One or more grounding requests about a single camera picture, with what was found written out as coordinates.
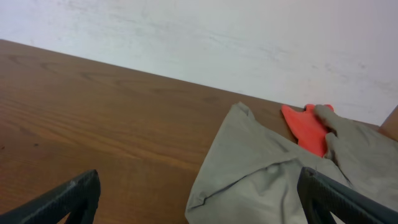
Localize red t-shirt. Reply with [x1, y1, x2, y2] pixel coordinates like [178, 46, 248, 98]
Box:
[281, 104, 328, 157]

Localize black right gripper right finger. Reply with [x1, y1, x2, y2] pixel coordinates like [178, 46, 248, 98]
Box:
[297, 167, 397, 224]

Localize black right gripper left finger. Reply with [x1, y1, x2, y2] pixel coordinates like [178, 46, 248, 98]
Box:
[1, 169, 101, 223]

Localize khaki shorts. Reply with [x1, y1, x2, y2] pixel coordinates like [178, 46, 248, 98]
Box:
[185, 103, 397, 223]

